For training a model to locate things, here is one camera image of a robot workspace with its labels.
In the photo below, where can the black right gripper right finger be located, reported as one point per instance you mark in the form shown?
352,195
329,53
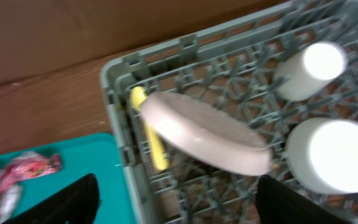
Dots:
278,204

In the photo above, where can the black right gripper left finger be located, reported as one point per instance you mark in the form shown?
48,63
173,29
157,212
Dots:
77,203

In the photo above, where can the red snack wrapper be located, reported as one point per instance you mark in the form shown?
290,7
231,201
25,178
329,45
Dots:
28,165

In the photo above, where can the pale green bowl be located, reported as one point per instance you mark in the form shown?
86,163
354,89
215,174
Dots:
322,154

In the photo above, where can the white pink plate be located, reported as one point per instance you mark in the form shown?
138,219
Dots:
206,134

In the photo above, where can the yellow plastic spoon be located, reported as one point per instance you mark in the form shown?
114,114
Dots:
160,162

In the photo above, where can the white cup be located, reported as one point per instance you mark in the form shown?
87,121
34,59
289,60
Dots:
310,70

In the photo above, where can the grey dishwasher rack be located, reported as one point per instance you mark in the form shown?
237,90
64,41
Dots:
230,66

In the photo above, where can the teal tray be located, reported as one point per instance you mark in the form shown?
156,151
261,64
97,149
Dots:
97,154

